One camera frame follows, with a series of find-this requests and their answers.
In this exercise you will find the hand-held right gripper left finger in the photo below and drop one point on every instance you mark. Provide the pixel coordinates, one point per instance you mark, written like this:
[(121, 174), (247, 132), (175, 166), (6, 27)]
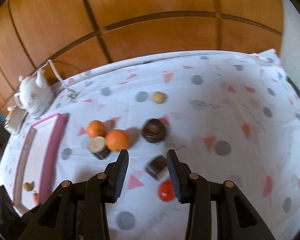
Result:
[(120, 172)]

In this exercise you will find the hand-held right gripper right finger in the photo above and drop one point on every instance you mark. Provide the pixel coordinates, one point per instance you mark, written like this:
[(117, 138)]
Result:
[(173, 175)]

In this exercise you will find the red tomato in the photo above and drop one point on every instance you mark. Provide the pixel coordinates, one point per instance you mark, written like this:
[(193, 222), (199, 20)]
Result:
[(165, 191), (35, 199)]

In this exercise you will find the sugarcane piece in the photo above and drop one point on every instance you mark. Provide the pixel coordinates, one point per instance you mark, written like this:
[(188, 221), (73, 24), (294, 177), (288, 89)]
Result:
[(98, 147), (155, 168)]

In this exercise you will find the beige longan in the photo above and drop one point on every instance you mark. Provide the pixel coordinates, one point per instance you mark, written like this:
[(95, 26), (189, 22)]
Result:
[(28, 186), (158, 97)]

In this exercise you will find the orange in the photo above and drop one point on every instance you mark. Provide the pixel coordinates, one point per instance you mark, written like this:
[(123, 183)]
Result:
[(97, 129), (117, 140)]

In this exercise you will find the dark water chestnut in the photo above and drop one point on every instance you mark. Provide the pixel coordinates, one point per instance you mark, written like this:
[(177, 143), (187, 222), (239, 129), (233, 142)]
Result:
[(153, 131)]

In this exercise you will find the pink-rimmed tray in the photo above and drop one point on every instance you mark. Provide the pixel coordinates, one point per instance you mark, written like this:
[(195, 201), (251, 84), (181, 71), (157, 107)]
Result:
[(37, 155)]

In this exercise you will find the white patterned tablecloth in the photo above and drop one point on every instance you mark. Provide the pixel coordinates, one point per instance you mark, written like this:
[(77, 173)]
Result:
[(215, 135)]

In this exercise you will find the silver embossed tissue box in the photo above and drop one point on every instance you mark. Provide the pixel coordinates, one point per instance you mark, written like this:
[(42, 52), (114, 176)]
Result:
[(14, 121)]

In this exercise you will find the white power plug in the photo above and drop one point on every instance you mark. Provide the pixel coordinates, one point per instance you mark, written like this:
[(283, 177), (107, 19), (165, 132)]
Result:
[(71, 95)]

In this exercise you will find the white ceramic electric kettle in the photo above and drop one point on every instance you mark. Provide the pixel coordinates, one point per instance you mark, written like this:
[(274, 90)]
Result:
[(34, 95)]

